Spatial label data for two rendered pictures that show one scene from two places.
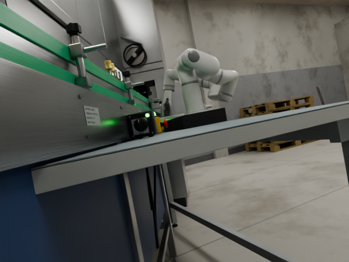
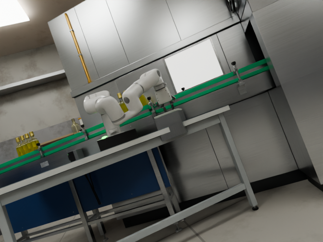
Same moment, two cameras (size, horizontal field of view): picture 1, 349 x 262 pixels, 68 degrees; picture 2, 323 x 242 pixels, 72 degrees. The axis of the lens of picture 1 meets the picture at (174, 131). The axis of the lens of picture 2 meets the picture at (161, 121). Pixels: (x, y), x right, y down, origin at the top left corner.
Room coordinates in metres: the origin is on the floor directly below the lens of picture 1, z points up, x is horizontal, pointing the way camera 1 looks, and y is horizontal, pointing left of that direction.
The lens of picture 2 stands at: (1.92, -1.52, 0.73)
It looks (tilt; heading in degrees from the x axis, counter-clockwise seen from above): 3 degrees up; 101
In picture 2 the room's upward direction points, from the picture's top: 20 degrees counter-clockwise
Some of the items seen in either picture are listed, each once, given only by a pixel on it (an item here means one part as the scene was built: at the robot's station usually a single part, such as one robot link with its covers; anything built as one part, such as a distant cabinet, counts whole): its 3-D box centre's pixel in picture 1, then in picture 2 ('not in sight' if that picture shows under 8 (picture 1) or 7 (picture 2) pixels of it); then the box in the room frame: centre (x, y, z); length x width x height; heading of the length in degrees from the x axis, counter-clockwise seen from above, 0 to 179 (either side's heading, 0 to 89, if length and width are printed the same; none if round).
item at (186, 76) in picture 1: (187, 69); (103, 103); (1.33, -0.12, 1.05); 0.13 x 0.10 x 0.16; 18
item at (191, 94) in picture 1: (195, 99); (111, 125); (1.34, -0.14, 0.89); 0.16 x 0.13 x 0.15; 113
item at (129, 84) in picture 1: (135, 87); (83, 132); (0.99, 0.12, 0.94); 0.07 x 0.04 x 0.13; 87
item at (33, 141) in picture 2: not in sight; (35, 145); (0.36, 0.32, 1.02); 0.06 x 0.06 x 0.28; 87
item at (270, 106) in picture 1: (278, 123); not in sight; (5.19, -2.08, 0.45); 1.26 x 0.86 x 0.89; 114
